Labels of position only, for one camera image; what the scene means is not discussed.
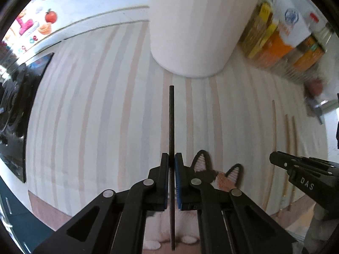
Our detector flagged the colourful wall stickers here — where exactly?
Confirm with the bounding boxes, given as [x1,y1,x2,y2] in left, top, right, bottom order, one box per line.
[1,0,57,57]

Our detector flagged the black chopstick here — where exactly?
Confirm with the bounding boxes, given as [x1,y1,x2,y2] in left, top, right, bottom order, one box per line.
[169,86,175,251]

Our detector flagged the orange label jar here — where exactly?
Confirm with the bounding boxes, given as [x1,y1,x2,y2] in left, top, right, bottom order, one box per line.
[293,34,325,72]

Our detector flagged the striped cat table mat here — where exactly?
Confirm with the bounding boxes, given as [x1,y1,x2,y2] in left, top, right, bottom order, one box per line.
[25,21,332,254]

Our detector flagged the cream cylindrical utensil holder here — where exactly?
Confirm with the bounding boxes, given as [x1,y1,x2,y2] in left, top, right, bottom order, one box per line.
[149,0,258,78]

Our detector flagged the blue cabinet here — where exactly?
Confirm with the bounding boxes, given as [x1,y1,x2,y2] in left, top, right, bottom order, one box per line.
[1,180,54,253]

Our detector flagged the black gas stove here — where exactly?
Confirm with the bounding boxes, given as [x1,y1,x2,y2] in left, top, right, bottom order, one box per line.
[1,52,54,183]

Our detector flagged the yellow seasoning box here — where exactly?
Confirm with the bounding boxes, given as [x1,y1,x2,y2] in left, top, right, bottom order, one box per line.
[239,0,279,59]

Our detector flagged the red cap sauce bottle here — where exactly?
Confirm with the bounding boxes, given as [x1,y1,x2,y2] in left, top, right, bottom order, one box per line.
[308,12,326,34]

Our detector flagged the orange seasoning box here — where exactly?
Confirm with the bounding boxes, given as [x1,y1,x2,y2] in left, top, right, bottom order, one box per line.
[256,31,294,68]

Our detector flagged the white plastic bag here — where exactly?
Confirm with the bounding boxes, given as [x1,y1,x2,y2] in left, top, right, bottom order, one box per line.
[304,77,337,101]

